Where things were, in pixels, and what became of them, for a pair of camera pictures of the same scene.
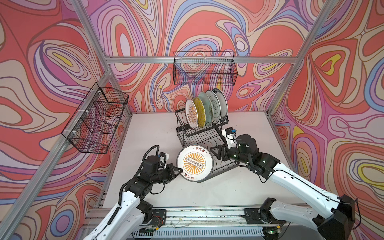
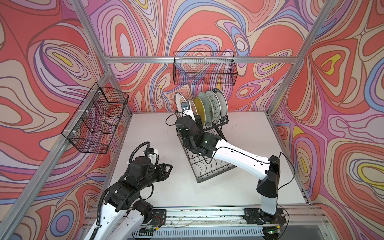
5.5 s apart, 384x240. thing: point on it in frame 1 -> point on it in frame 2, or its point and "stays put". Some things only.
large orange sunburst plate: x=196 y=163 -> x=178 y=99
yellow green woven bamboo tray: x=201 y=111 stays put
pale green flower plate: x=208 y=107 stays put
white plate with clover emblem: x=216 y=106 stays put
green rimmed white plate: x=223 y=103 stays put
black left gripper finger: x=176 y=171 -> x=164 y=174
